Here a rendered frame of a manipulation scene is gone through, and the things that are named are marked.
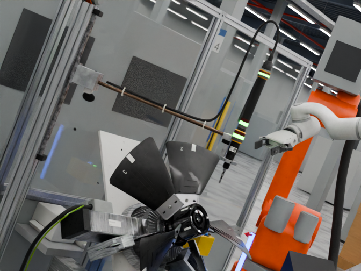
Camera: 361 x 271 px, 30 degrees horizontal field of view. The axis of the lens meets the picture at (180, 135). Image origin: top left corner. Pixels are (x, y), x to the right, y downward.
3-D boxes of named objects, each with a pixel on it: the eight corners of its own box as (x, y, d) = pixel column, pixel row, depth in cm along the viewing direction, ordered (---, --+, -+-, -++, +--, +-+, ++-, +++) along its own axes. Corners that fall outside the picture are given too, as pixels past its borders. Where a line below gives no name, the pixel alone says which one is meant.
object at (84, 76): (67, 81, 257) (75, 61, 256) (73, 83, 264) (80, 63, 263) (92, 92, 256) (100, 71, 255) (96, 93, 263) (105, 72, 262)
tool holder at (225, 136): (213, 157, 250) (223, 132, 249) (215, 156, 257) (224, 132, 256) (236, 166, 249) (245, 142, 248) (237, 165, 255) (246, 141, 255)
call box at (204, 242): (168, 242, 304) (177, 220, 303) (182, 243, 311) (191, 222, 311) (192, 257, 293) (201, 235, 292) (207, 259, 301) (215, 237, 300)
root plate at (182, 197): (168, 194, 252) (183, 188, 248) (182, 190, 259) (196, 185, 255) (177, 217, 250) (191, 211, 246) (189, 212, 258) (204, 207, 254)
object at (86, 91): (79, 98, 258) (84, 86, 258) (82, 98, 262) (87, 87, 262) (91, 103, 257) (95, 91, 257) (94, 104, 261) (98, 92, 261)
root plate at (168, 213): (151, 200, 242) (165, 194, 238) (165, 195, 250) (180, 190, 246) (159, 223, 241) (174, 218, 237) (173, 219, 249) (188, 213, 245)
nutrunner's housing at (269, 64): (219, 166, 251) (267, 51, 248) (221, 165, 255) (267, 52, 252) (229, 170, 250) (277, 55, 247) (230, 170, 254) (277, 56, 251)
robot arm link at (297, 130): (302, 146, 276) (298, 149, 274) (285, 140, 281) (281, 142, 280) (303, 127, 272) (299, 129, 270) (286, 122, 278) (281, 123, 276)
